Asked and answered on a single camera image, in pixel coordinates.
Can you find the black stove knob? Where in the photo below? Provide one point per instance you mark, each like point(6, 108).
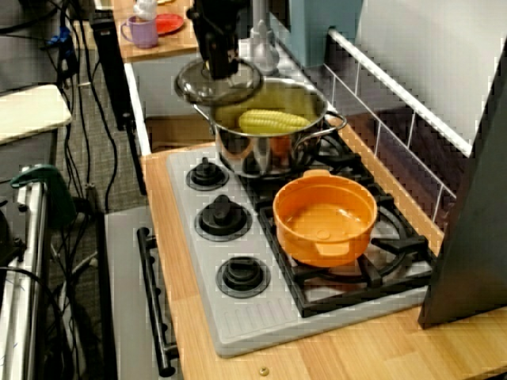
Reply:
point(241, 275)
point(222, 217)
point(206, 174)

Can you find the white backsplash ledge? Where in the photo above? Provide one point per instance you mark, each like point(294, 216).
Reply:
point(396, 93)

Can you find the orange plastic pot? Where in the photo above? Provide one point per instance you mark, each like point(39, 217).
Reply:
point(325, 221)

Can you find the dark metal side panel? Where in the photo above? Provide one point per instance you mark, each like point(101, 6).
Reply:
point(475, 237)

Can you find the transparent pot lid yellow knob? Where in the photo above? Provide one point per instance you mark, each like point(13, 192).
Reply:
point(198, 87)

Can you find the grey toy stove plate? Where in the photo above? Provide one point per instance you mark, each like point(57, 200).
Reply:
point(198, 253)

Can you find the white toy oven front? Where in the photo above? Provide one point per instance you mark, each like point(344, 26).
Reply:
point(123, 277)

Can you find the stainless steel pot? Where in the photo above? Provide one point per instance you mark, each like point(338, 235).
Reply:
point(257, 154)

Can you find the brass screw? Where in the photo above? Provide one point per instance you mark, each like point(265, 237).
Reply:
point(263, 371)

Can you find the white toy sink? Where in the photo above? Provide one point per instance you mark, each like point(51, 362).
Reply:
point(166, 87)

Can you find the white crumpled item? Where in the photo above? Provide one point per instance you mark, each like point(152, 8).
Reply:
point(144, 10)

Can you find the teal toy appliance box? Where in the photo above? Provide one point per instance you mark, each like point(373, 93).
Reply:
point(317, 31)

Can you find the red plate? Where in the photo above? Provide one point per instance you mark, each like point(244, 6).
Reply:
point(170, 23)

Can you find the purple mug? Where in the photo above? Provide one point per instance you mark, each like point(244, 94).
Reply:
point(142, 33)

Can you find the yellow corn cob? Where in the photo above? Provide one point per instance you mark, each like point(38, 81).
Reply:
point(273, 120)

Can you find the black stand post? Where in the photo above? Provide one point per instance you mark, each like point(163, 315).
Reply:
point(111, 71)

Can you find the grey toy faucet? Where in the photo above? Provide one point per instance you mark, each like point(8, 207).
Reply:
point(263, 43)

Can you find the black burner grate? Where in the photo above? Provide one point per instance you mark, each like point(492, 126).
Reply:
point(348, 158)
point(374, 275)

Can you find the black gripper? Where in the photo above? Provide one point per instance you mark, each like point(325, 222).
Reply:
point(218, 20)

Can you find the silver metal rack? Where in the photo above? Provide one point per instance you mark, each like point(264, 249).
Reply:
point(33, 257)

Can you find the white board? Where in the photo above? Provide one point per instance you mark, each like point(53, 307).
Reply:
point(27, 111)

